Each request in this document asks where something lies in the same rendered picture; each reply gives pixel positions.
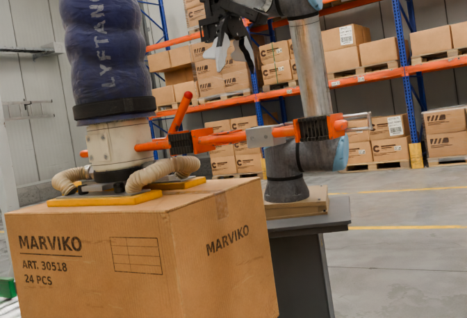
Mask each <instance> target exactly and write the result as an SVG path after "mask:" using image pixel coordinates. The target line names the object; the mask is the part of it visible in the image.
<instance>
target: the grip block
mask: <svg viewBox="0 0 467 318"><path fill-rule="evenodd" d="M212 133H213V127H208V128H201V129H196V130H191V132H189V130H187V131H178V132H173V133H168V134H167V138H168V144H169V149H170V156H177V155H181V154H186V153H193V151H194V154H198V153H204V152H207V151H213V150H215V146H213V145H212V144H208V145H201V146H200V145H198V142H197V139H198V137H201V136H208V135H211V134H212Z"/></svg>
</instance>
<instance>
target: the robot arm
mask: <svg viewBox="0 0 467 318"><path fill-rule="evenodd" d="M199 2H202V3H204V9H205V14H206V18H204V19H201V20H198V22H199V32H200V37H201V42H205V43H212V42H213V45H212V47H211V48H209V49H207V50H206V51H205V52H204V53H203V58H205V59H213V60H215V62H216V67H217V72H218V73H220V72H221V71H222V69H223V67H224V66H225V65H226V64H225V63H226V62H225V60H226V57H227V49H228V48H229V46H230V40H234V41H233V46H234V48H235V50H234V51H233V52H232V53H231V58H232V59H233V60H235V61H241V62H247V64H248V67H249V70H250V71H251V73H252V74H253V73H254V70H255V63H254V53H253V50H252V49H253V48H252V43H251V40H250V36H249V33H248V31H247V29H246V28H245V26H244V23H243V20H242V19H241V18H240V17H244V18H245V19H248V20H249V22H251V23H253V24H257V25H261V24H264V25H266V22H267V20H268V18H269V17H282V16H287V20H288V23H289V27H290V35H291V40H292V45H293V53H294V57H295V65H296V70H297V77H298V82H299V87H300V94H301V99H302V107H303V111H304V117H311V116H316V115H326V114H332V113H333V111H332V106H331V97H330V91H329V83H328V78H327V68H326V63H325V55H324V49H323V44H322V36H321V30H320V21H319V10H321V9H322V0H199ZM201 26H202V28H203V33H204V36H203V37H202V28H201ZM263 149H264V156H265V168H266V175H267V184H266V187H265V192H264V200H265V201H267V202H270V203H290V202H296V201H301V200H304V199H307V198H308V197H309V196H310V193H309V189H308V187H307V185H306V183H305V181H304V178H303V172H316V171H340V170H344V169H345V168H346V166H347V162H348V157H349V140H348V136H347V133H346V134H345V136H342V137H338V138H335V139H332V140H318V141H310V142H298V143H296V142H295V138H288V139H287V138H286V143H284V144H279V145H276V146H273V147H264V148H263Z"/></svg>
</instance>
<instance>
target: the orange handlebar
mask: <svg viewBox="0 0 467 318"><path fill-rule="evenodd" d="M347 127H348V122H347V121H346V120H345V119H341V120H337V121H335V122H334V129H335V131H342V130H345V129H346V128H347ZM272 135H273V136H274V137H287V136H294V135H295V133H294V128H293V125H290V126H282V127H279V128H273V130H272ZM243 141H247V139H246V134H245V131H242V129H240V130H233V129H232V130H229V131H220V132H219V133H212V134H211V135H208V136H201V137H198V139H197V142H198V145H200V146H201V145H208V144H212V145H213V146H220V145H222V146H225V145H228V144H231V145H233V144H235V143H238V142H243ZM134 149H135V151H137V152H142V151H155V150H161V149H169V144H168V140H166V141H165V137H162V138H156V139H152V142H147V143H142V144H136V145H135V146H134ZM79 155H80V156H81V157H82V158H88V150H82V151H81V152H80V154H79Z"/></svg>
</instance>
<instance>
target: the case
mask: <svg viewBox="0 0 467 318"><path fill-rule="evenodd" d="M161 191H162V197H159V198H157V199H153V200H150V201H146V202H144V203H140V204H137V205H128V206H74V207H48V206H47V202H46V203H41V204H38V205H35V206H30V207H27V208H22V209H19V210H14V211H11V212H6V213H4V217H5V222H6V230H7V234H8V242H9V247H10V254H11V259H12V264H13V271H14V276H15V284H16V289H17V297H18V301H19V309H20V314H21V318H277V317H278V316H279V309H278V303H277V293H276V288H275V278H274V273H273V268H272V258H271V252H270V243H269V238H268V228H267V223H266V218H265V208H264V202H263V193H262V187H261V178H260V177H252V178H229V179H217V180H206V183H203V184H201V185H197V186H194V187H190V188H188V189H185V190H161Z"/></svg>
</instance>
